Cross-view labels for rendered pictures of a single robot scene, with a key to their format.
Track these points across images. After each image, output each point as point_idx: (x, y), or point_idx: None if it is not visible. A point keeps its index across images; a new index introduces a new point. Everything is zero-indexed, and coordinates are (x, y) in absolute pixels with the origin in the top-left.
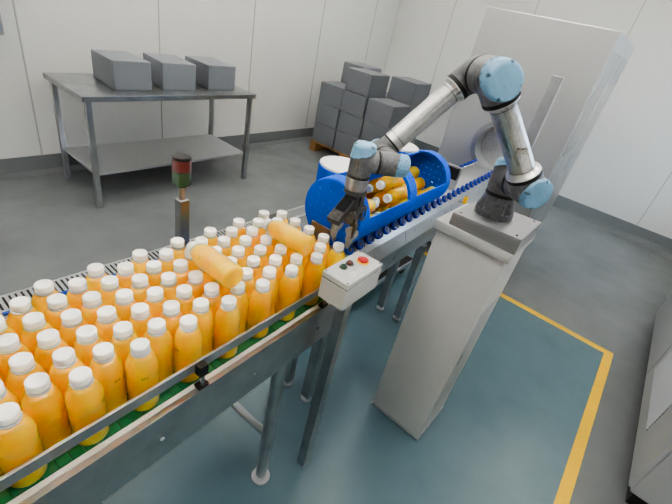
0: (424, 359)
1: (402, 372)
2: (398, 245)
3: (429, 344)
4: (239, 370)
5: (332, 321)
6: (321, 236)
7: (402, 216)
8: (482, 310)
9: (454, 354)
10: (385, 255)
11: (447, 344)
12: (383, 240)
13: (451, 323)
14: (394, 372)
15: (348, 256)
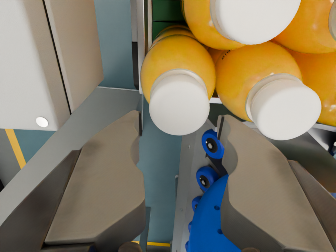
0: (89, 129)
1: (115, 114)
2: (174, 246)
3: (82, 142)
4: None
5: None
6: (299, 98)
7: None
8: None
9: (48, 144)
10: (175, 219)
11: (57, 150)
12: (184, 243)
13: (47, 171)
14: (124, 111)
15: (21, 15)
